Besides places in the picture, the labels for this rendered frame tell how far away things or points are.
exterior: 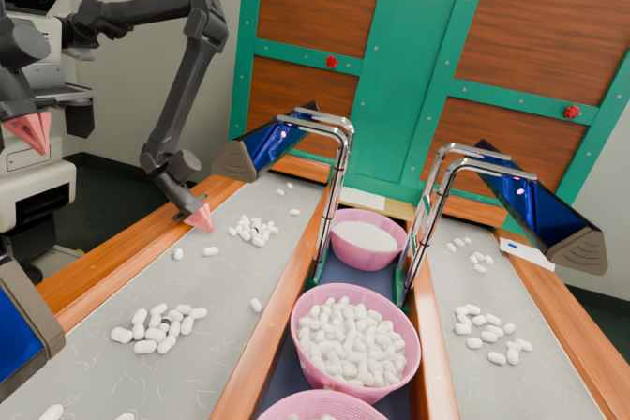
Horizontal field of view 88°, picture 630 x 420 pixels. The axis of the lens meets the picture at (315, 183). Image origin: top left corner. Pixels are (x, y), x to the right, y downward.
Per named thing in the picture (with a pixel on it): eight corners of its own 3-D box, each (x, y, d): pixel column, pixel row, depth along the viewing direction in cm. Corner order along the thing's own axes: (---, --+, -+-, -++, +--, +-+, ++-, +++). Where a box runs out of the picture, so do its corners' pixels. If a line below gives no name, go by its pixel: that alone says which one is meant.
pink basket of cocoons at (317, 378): (289, 430, 55) (298, 393, 52) (279, 311, 79) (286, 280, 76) (429, 423, 61) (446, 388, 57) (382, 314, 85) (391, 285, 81)
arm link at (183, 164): (163, 158, 95) (138, 157, 87) (188, 135, 92) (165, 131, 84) (182, 193, 93) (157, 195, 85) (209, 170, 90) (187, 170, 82)
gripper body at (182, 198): (210, 196, 93) (192, 176, 92) (189, 211, 84) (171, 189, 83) (196, 208, 96) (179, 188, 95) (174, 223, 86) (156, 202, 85)
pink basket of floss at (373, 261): (352, 285, 93) (360, 258, 90) (308, 235, 114) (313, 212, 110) (416, 268, 107) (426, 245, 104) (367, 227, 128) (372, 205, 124)
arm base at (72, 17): (82, 22, 105) (46, 18, 94) (98, 9, 102) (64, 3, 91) (97, 49, 107) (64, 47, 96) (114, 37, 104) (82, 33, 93)
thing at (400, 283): (392, 319, 84) (452, 157, 67) (391, 273, 102) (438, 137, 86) (467, 342, 82) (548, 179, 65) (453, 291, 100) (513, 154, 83)
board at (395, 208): (326, 200, 122) (327, 197, 122) (333, 186, 136) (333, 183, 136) (414, 222, 118) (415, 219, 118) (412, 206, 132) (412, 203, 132)
